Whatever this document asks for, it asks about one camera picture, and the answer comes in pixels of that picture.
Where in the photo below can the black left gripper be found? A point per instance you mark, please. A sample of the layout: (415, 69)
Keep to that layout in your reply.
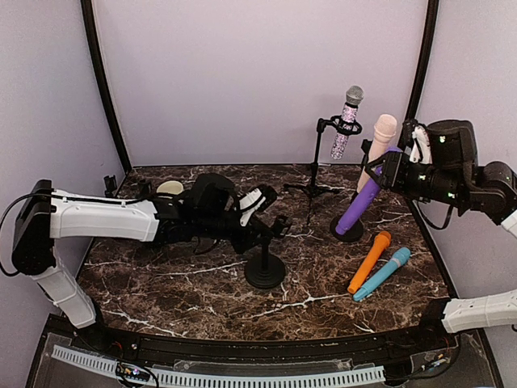
(247, 240)

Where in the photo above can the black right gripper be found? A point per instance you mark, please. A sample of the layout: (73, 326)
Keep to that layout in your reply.
(393, 175)

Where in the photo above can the purple toy microphone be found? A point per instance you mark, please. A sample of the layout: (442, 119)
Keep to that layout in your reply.
(362, 201)

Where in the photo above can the pink toy microphone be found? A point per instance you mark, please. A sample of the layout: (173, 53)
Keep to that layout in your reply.
(385, 129)

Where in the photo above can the black round-base purple mic stand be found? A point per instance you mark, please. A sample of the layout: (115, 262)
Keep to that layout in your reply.
(266, 271)

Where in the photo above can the black round-base pink mic stand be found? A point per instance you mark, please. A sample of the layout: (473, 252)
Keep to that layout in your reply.
(356, 231)

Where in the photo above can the orange toy microphone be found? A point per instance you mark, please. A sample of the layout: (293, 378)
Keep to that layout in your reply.
(381, 242)

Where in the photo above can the black round-base blue mic stand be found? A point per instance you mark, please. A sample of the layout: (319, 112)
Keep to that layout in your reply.
(144, 188)

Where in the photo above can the blue toy microphone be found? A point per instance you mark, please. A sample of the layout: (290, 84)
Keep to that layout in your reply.
(398, 260)

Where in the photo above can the black round-base orange mic stand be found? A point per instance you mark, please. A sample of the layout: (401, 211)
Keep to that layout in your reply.
(110, 186)

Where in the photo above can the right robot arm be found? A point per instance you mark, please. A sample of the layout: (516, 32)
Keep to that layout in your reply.
(443, 167)

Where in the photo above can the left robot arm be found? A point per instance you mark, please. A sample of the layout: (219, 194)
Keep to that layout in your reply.
(211, 208)

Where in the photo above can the black tripod mic stand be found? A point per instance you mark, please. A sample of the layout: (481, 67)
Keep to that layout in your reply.
(311, 189)

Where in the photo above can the silver glitter microphone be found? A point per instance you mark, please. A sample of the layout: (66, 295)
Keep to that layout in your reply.
(346, 121)

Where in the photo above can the cream ceramic mug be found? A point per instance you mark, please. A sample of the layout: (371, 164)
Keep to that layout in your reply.
(171, 187)

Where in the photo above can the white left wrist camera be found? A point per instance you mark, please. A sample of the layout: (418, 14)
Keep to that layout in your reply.
(257, 200)

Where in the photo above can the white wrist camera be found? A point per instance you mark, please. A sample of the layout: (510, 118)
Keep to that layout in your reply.
(257, 200)
(415, 142)

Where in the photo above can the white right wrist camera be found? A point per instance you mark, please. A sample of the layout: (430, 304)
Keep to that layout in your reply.
(415, 142)

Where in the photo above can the black front frame rail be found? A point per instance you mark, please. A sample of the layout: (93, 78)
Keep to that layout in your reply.
(395, 349)

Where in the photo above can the black right corner post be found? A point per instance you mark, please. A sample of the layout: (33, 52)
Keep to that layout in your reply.
(423, 58)

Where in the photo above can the black corner post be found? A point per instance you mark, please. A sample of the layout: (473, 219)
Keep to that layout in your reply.
(96, 58)
(423, 58)

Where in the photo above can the black left corner post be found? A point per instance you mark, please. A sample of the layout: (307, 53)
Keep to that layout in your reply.
(96, 58)

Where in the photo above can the white slotted cable duct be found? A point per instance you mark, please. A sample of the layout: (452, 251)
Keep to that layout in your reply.
(196, 374)

